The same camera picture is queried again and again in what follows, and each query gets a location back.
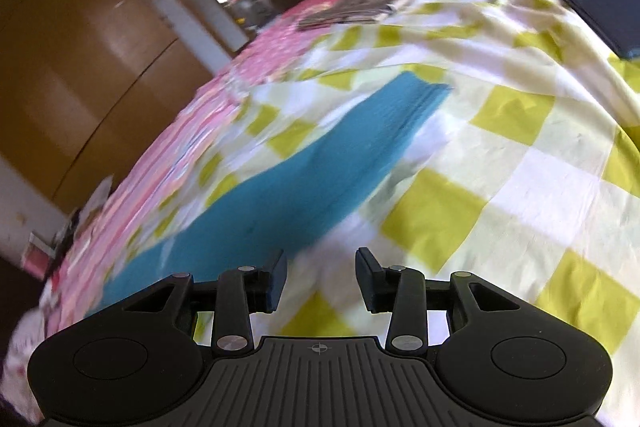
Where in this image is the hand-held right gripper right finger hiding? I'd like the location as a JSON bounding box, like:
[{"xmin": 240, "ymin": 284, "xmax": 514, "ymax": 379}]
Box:
[{"xmin": 355, "ymin": 247, "xmax": 543, "ymax": 356}]

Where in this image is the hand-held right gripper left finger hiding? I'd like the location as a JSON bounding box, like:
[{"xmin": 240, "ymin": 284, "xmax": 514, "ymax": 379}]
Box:
[{"xmin": 98, "ymin": 249, "xmax": 289, "ymax": 357}]

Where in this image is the navy folded cloth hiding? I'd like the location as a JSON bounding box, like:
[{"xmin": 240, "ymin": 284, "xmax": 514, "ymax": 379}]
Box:
[{"xmin": 542, "ymin": 0, "xmax": 640, "ymax": 60}]

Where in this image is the wooden wardrobe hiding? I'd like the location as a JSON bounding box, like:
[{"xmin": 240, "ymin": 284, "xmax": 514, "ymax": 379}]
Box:
[{"xmin": 0, "ymin": 0, "xmax": 212, "ymax": 214}]

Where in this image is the pink patterned bedsheet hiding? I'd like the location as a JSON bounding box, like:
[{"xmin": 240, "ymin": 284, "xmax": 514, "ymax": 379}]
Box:
[{"xmin": 42, "ymin": 0, "xmax": 531, "ymax": 343}]

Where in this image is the teal fleece garment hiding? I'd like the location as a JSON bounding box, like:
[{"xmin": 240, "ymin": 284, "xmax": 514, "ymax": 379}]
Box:
[{"xmin": 102, "ymin": 72, "xmax": 454, "ymax": 314}]

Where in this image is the pink box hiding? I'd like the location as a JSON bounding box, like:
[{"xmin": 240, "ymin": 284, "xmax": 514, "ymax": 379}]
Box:
[{"xmin": 22, "ymin": 231, "xmax": 57, "ymax": 280}]

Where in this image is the yellow and white checked blanket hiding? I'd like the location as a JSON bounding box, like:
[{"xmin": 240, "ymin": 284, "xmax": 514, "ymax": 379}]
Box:
[{"xmin": 107, "ymin": 0, "xmax": 640, "ymax": 427}]

